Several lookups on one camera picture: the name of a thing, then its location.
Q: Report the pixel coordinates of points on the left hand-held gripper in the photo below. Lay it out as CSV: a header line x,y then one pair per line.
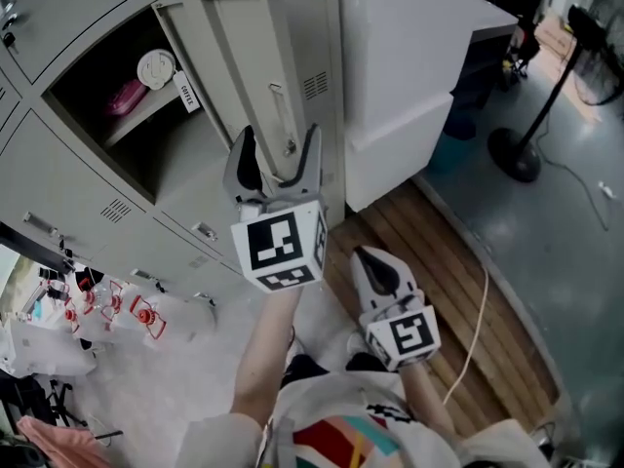
x,y
273,242

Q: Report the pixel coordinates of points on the black standing fan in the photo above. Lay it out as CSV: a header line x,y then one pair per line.
x,y
517,154

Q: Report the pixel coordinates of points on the person's right white shoe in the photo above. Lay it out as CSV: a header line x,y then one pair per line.
x,y
356,343

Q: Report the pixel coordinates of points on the small white foam box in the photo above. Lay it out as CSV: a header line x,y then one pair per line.
x,y
390,159

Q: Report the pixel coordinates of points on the grey locker door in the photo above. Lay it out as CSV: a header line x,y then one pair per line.
x,y
63,12
58,188
244,56

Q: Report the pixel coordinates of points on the person's left forearm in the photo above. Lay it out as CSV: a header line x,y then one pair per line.
x,y
265,354

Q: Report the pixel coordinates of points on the grey metal locker cabinet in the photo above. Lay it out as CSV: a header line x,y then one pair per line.
x,y
63,173

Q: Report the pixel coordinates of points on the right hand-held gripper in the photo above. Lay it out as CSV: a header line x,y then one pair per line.
x,y
407,334

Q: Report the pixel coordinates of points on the white lidded coffee cup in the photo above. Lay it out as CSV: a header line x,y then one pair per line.
x,y
156,67

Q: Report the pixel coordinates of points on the person's white patterned shirt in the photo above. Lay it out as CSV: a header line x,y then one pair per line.
x,y
351,432

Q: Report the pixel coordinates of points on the person's black trousers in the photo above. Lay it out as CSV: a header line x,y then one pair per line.
x,y
304,364

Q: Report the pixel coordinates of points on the white table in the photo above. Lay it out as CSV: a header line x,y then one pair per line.
x,y
492,22

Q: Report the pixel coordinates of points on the large white foam box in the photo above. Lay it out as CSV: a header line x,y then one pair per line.
x,y
400,42

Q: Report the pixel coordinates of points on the locker keys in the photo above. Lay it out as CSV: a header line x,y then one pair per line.
x,y
9,34

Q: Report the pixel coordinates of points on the closed grey locker door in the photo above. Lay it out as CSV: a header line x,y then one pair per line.
x,y
58,188
63,12

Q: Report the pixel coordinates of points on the black tripod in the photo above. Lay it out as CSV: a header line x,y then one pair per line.
x,y
63,402

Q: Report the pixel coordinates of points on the pink plastic box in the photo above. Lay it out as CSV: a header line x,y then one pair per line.
x,y
124,98

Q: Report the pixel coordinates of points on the wooden slatted platform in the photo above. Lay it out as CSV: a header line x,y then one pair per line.
x,y
429,271

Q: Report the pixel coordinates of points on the person's right forearm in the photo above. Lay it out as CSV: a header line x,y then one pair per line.
x,y
426,398

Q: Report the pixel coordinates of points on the pink cloth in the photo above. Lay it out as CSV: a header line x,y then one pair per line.
x,y
58,444

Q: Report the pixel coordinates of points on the white paper tag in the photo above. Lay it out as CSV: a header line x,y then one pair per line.
x,y
186,93

